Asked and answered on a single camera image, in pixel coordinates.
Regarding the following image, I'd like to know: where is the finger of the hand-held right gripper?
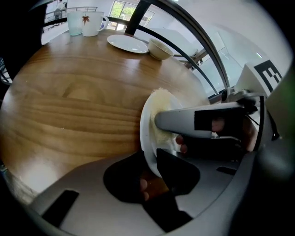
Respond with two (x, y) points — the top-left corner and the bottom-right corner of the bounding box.
(154, 102), (247, 139)
(187, 136), (242, 161)

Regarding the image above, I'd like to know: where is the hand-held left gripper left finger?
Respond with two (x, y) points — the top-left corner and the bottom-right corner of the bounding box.
(29, 152), (166, 233)

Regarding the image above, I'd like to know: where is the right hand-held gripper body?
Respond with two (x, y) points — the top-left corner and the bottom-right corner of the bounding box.
(220, 59), (283, 152)

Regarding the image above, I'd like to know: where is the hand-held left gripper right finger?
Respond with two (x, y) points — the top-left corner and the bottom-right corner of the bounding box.
(156, 148), (242, 218)

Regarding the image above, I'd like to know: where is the yellow sponge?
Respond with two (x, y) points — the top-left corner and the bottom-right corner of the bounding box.
(149, 87), (184, 152)

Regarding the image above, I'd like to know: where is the big white plate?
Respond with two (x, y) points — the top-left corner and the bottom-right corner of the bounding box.
(139, 91), (185, 179)
(106, 34), (149, 54)

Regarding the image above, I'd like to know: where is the person's right hand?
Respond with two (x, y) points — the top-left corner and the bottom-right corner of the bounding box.
(175, 117), (258, 154)

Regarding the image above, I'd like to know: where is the person's left hand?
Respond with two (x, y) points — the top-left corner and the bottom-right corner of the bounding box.
(140, 177), (150, 202)

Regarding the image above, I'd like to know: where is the beige bowl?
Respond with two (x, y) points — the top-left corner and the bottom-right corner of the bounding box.
(147, 38), (175, 61)

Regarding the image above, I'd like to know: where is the brown wooden table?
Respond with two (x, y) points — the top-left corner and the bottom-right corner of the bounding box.
(41, 0), (231, 97)

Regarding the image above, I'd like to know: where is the large window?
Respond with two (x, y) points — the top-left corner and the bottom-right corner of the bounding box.
(112, 0), (136, 19)

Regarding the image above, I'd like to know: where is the white printed mug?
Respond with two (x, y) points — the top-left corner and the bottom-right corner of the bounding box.
(82, 11), (109, 37)

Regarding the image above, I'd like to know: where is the teal frosted cup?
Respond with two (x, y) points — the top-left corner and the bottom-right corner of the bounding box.
(66, 11), (84, 36)

